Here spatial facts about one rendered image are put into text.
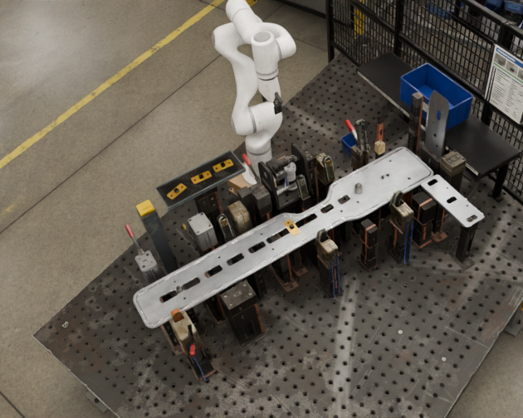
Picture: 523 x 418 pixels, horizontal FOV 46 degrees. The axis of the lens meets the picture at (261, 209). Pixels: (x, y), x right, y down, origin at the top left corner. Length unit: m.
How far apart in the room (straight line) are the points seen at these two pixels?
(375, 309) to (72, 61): 3.72
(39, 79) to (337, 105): 2.86
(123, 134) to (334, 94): 1.79
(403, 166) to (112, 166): 2.36
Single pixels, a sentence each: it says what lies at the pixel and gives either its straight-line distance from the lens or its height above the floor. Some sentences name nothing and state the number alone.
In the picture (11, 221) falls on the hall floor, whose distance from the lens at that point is 4.47.
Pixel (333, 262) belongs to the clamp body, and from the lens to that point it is 2.50.
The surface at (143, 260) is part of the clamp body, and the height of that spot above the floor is 1.06.
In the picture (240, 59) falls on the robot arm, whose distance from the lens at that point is 2.68.
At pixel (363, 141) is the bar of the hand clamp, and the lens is 2.73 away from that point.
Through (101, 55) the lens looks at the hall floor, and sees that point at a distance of 5.52.
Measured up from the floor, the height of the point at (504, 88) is 1.27.
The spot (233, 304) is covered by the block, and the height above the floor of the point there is 1.03.
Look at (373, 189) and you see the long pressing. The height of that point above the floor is 1.00.
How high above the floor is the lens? 3.05
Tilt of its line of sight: 51 degrees down
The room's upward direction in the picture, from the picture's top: 11 degrees counter-clockwise
